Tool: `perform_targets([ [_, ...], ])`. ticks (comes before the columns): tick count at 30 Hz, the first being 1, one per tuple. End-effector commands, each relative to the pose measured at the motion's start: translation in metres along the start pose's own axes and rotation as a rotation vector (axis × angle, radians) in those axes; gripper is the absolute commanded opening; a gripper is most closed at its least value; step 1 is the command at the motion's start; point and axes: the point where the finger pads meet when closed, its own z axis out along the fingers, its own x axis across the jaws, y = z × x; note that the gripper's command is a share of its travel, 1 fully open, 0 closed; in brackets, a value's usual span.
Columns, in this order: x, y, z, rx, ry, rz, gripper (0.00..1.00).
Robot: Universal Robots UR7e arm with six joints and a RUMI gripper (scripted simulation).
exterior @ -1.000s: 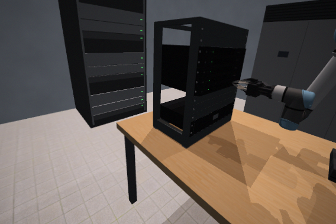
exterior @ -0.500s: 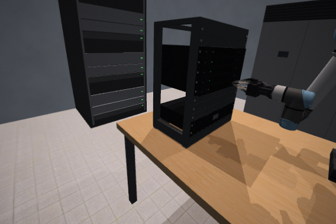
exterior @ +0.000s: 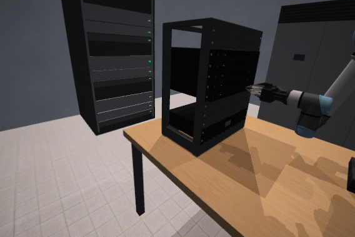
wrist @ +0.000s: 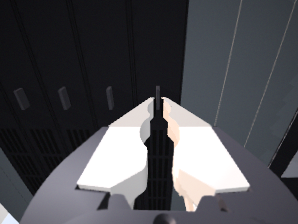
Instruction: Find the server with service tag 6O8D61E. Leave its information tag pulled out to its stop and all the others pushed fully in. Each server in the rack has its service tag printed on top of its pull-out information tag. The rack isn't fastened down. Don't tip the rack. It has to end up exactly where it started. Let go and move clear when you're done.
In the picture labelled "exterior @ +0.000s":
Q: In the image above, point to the black server rack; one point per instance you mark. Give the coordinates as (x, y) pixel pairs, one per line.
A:
(222, 99)

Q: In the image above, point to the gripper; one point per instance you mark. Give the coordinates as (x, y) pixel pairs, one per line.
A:
(267, 94)

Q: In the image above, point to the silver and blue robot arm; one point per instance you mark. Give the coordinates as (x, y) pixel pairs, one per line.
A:
(314, 106)

